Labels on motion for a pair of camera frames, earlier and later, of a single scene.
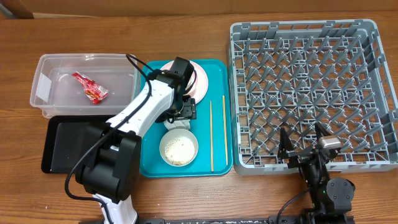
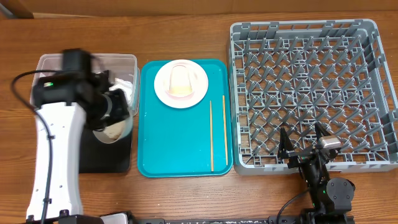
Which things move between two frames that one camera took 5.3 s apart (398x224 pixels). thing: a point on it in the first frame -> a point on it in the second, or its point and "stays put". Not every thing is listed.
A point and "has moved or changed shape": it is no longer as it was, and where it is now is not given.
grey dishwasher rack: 296,74 stays put
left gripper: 189,111 -> 123,111
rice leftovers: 179,150 has moved or changed shape
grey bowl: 178,147 has moved or changed shape
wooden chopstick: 211,136 stays put
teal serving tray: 206,150 stays put
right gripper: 299,156 stays put
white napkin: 185,123 -> 126,86
